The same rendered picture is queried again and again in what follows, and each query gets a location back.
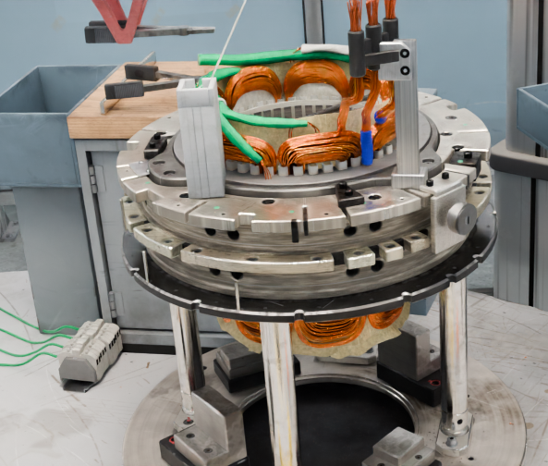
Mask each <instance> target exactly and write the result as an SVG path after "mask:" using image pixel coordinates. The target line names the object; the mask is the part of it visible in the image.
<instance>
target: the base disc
mask: <svg viewBox="0 0 548 466"><path fill-rule="evenodd" d="M220 348H221V347H220ZM220 348H217V349H213V350H211V351H209V352H207V353H205V354H202V362H203V370H204V377H205V385H206V386H207V385H209V386H211V387H212V388H214V389H215V390H217V391H218V392H219V393H221V394H222V395H223V397H225V398H226V399H228V400H230V401H232V402H233V403H234V404H236V405H237V406H238V407H240V408H241V409H242V413H243V412H244V411H245V410H246V409H247V408H248V407H250V406H251V405H252V404H254V403H255V402H257V401H258V400H260V399H262V398H264V397H266V387H265V384H263V385H260V386H255V387H251V388H248V389H244V390H240V391H238V392H234V393H229V392H228V390H227V389H226V387H225V385H224V384H223V383H222V381H221V380H220V378H219V377H218V375H217V374H216V372H215V371H214V366H213V360H214V359H216V352H217V351H220ZM294 355H295V356H296V357H297V358H298V360H299V361H300V369H301V374H297V375H295V379H296V386H300V385H306V384H313V383H346V384H353V385H358V386H365V387H369V388H372V389H375V390H377V391H380V392H382V393H384V394H386V395H388V396H389V397H391V398H393V399H395V400H396V401H397V402H399V403H400V404H401V405H402V406H403V407H404V408H405V409H406V410H407V412H408V414H409V415H410V417H411V419H412V422H413V424H414V434H415V435H419V436H422V437H424V446H426V447H429V448H432V449H434V450H435V442H436V438H437V434H438V429H439V424H440V420H441V403H440V404H439V405H437V406H435V407H431V406H430V405H428V404H426V403H424V402H422V401H420V400H418V399H416V398H414V397H412V396H410V395H409V394H407V393H405V392H404V391H402V390H400V389H398V388H396V387H394V386H392V385H390V384H388V383H386V382H385V381H383V380H381V379H379V378H378V377H377V361H378V357H377V360H376V362H373V363H370V364H354V363H340V362H321V361H319V360H318V359H317V358H316V357H315V356H310V355H300V354H294ZM180 389H181V388H180V383H179V375H178V369H177V370H175V371H174V372H172V373H171V374H170V375H169V376H167V377H166V378H165V379H164V380H163V381H161V382H160V383H159V384H158V385H157V386H156V387H155V388H154V389H153V390H152V391H151V392H150V393H149V394H148V395H147V396H146V397H145V398H144V399H143V401H142V402H141V403H140V405H139V406H138V408H137V409H136V410H135V411H134V413H133V415H132V416H131V418H130V420H129V422H128V426H127V429H126V432H125V434H124V438H123V444H122V463H123V466H170V465H169V464H168V463H167V462H166V461H165V460H163V459H162V458H161V452H160V446H159V441H160V440H161V439H163V438H166V437H168V436H170V435H172V434H174V433H177V430H176V429H175V427H174V420H175V419H176V417H177V415H178V413H179V412H180V410H181V408H182V406H183V404H182V397H181V390H180ZM468 412H469V413H471V414H472V415H473V425H472V430H471V436H470V441H469V452H468V453H467V454H464V455H462V456H460V457H448V456H443V455H442V454H440V453H439V452H438V451H436V450H435V459H436V460H439V461H441V462H442V466H523V465H524V461H525V458H526V453H527V426H526V422H525V418H524V415H523V412H522V409H521V408H520V406H519V404H518V401H517V399H516V398H515V396H514V395H513V393H512V392H511V391H510V389H509V388H508V387H507V386H506V384H505V383H504V382H503V381H502V380H501V379H500V378H499V377H498V376H497V375H496V374H494V373H493V372H492V371H491V370H490V369H488V368H487V367H486V366H484V365H483V364H481V363H480V362H478V361H476V360H475V359H473V358H471V357H470V356H469V355H468ZM510 423H512V424H510Z"/></svg>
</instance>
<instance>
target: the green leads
mask: <svg viewBox="0 0 548 466"><path fill-rule="evenodd" d="M0 310H1V311H2V312H4V313H7V314H9V315H10V316H12V317H14V318H16V319H18V320H20V321H21V322H22V323H24V324H26V325H29V326H31V327H33V328H35V329H37V330H39V327H38V326H36V325H32V324H30V323H28V322H26V321H25V320H23V319H21V318H19V317H17V316H16V315H14V314H13V313H10V312H8V311H6V310H4V309H3V308H1V307H0ZM64 328H71V329H74V330H79V328H77V327H75V326H72V325H63V326H61V327H59V328H57V329H56V330H43V332H44V333H55V332H58V331H60V330H61V329H64ZM0 331H2V332H5V333H7V334H9V335H11V336H13V337H16V338H18V339H21V340H23V341H25V342H28V343H31V344H42V343H46V342H48V341H50V340H52V339H53V338H55V337H65V338H68V339H71V338H73V337H70V336H67V335H63V334H56V335H53V336H51V337H49V338H47V339H46V340H43V341H31V340H27V339H26V338H23V337H20V336H18V335H16V334H13V333H11V332H9V331H6V330H5V329H3V328H0ZM48 346H57V347H59V348H63V347H64V346H63V345H60V344H57V343H48V344H45V345H43V346H42V347H40V348H39V349H37V350H35V351H32V352H30V353H26V354H15V353H11V352H8V351H6V350H3V349H0V351H2V352H4V353H5V354H8V355H11V356H14V357H27V356H30V355H32V354H35V353H37V352H39V351H41V350H43V349H44V348H46V347H48ZM44 354H45V355H49V356H52V357H54V358H56V357H57V355H54V354H53V353H50V352H46V351H43V352H39V353H37V354H36V355H34V356H33V357H31V358H30V359H28V360H27V361H25V362H22V363H0V366H14V367H15V366H21V365H25V364H27V363H29V362H31V361H33V360H34V359H35V358H37V357H38V356H40V355H44Z"/></svg>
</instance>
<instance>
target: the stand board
mask: <svg viewBox="0 0 548 466"><path fill-rule="evenodd" d="M139 63H140V62H125V63H124V64H123V65H122V66H121V67H120V68H119V69H118V70H117V71H116V72H115V73H114V74H113V75H112V76H110V77H109V78H108V79H107V80H106V81H105V82H104V83H103V84H102V85H101V86H100V87H99V88H98V89H97V90H96V91H95V92H93V93H92V94H91V95H90V96H89V97H88V98H87V99H86V100H85V101H84V102H83V103H82V104H81V105H80V106H79V107H77V108H76V109H75V110H74V111H73V112H72V113H71V114H70V115H69V116H68V117H67V125H68V131H69V137H70V138H71V139H130V138H131V137H132V136H134V135H135V134H136V133H137V132H138V131H140V130H142V129H143V128H145V127H146V126H148V125H149V124H151V123H152V122H153V121H155V120H157V119H159V118H161V117H164V116H166V115H169V114H171V113H173V112H176V111H177V110H178V107H177V88H173V89H166V90H160V91H153V92H145V94H144V96H143V97H134V98H124V99H121V100H120V101H119V102H118V103H117V104H116V105H115V106H114V107H113V108H112V109H111V110H110V111H109V112H108V113H107V114H106V115H105V116H102V115H101V110H100V104H99V103H100V102H101V101H102V99H103V98H104V97H105V92H104V85H105V83H116V82H120V81H121V80H122V79H124V78H125V77H126V74H125V68H124V65H126V64H137V65H138V64H139ZM155 66H157V67H158V68H159V70H162V71H168V72H175V73H180V74H186V75H191V76H204V68H203V66H198V61H178V62H157V63H156V64H155ZM162 81H169V80H164V79H159V80H158V81H146V80H143V84H149V83H155V82H162Z"/></svg>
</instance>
